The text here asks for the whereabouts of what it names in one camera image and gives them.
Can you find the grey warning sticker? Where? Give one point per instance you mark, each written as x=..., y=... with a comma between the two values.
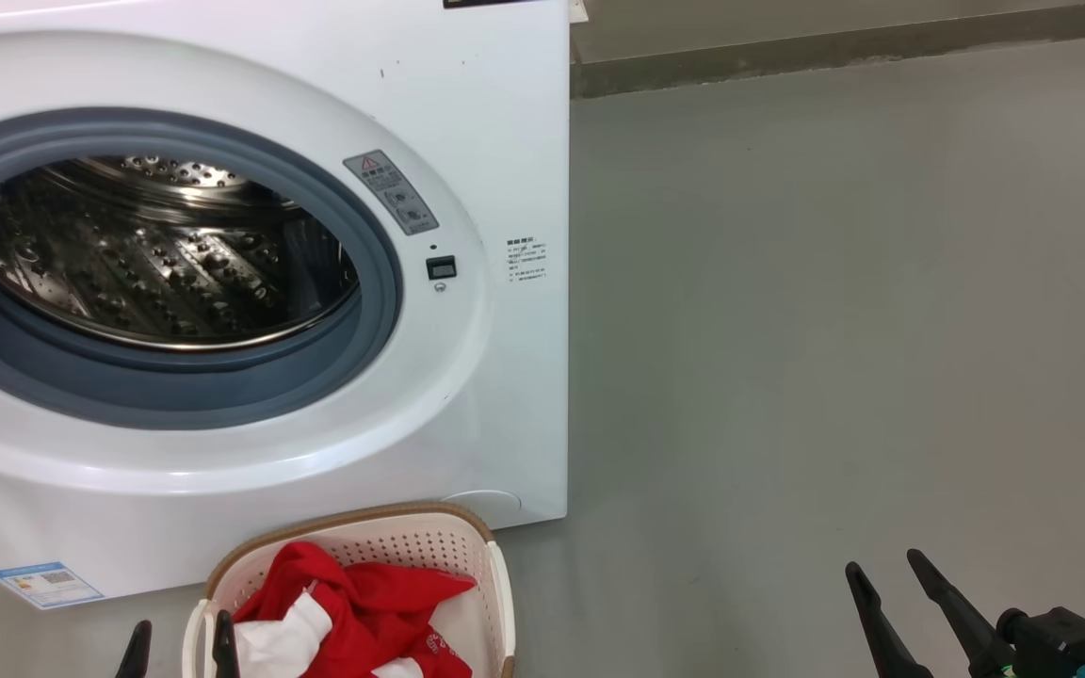
x=392, y=191

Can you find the blue energy label sticker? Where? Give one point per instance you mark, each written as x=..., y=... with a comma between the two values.
x=48, y=585

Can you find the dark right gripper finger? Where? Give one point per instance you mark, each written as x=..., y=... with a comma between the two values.
x=882, y=631
x=962, y=617

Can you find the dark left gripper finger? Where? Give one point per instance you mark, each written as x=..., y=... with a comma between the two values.
x=224, y=650
x=136, y=654

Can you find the grey rubber door gasket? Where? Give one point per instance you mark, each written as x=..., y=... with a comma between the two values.
x=222, y=381

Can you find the cream perforated laundry basket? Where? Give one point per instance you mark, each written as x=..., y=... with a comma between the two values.
x=495, y=603

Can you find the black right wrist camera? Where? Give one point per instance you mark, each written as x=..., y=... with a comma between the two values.
x=1056, y=645

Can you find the steel washer drum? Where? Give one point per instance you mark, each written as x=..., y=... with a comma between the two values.
x=156, y=254

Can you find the white front-load washing machine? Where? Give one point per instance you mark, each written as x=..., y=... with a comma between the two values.
x=467, y=395

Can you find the black door latch socket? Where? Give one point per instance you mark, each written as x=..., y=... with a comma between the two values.
x=441, y=267

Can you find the red and white garment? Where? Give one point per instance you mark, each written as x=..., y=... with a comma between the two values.
x=364, y=612

